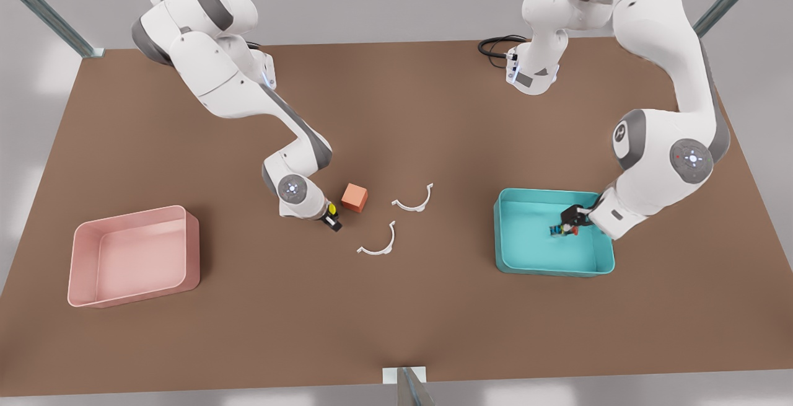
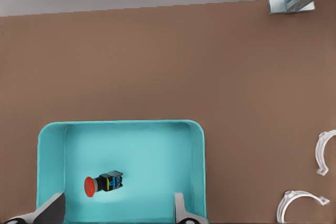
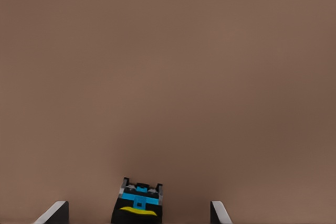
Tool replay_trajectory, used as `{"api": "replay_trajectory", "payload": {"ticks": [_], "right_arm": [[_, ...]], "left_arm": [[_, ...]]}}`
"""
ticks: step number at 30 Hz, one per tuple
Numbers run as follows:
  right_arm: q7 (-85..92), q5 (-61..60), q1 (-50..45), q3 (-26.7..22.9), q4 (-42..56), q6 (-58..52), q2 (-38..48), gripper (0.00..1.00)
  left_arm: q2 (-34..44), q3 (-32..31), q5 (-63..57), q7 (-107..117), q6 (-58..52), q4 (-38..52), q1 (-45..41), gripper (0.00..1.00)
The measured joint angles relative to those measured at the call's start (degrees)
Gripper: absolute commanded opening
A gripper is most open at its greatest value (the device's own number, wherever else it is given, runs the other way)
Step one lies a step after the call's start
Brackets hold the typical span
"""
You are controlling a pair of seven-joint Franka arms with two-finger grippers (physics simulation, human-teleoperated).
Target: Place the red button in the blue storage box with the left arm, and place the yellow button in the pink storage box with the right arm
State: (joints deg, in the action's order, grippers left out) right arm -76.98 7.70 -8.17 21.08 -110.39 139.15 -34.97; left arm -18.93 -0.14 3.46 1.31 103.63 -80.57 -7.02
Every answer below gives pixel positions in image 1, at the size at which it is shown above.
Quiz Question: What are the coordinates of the black cable loop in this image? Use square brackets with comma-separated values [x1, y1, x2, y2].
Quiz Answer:
[478, 35, 528, 69]

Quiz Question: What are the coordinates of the white curved clip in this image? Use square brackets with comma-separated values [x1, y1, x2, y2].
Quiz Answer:
[392, 183, 434, 213]
[357, 221, 397, 256]

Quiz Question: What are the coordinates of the blue storage box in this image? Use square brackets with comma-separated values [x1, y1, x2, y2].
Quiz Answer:
[493, 188, 616, 278]

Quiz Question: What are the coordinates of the pink storage box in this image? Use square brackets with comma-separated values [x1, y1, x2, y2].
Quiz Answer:
[67, 205, 201, 309]

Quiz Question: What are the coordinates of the orange cube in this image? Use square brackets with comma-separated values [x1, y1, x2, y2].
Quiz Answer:
[341, 183, 369, 214]

